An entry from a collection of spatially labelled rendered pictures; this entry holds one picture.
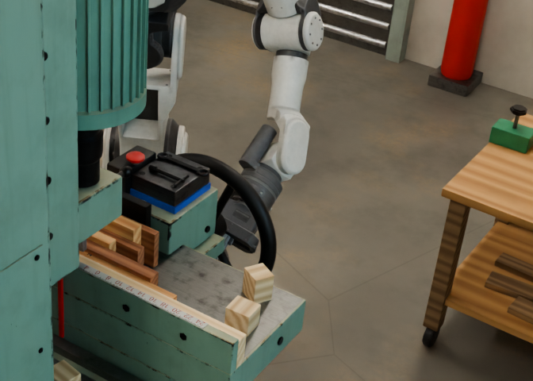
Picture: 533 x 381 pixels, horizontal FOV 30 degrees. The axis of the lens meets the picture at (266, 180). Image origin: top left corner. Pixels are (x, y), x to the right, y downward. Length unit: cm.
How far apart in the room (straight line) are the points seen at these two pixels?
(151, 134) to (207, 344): 104
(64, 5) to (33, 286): 34
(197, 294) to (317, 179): 209
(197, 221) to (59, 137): 43
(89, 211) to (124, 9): 32
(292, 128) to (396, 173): 174
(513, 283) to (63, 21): 194
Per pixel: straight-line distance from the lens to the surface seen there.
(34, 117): 114
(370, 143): 385
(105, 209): 145
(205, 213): 164
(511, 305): 280
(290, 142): 197
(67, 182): 129
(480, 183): 265
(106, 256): 150
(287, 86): 201
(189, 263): 157
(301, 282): 305
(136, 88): 132
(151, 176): 159
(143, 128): 234
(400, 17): 449
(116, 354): 151
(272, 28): 201
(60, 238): 133
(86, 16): 124
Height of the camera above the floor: 183
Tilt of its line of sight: 31 degrees down
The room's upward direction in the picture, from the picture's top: 6 degrees clockwise
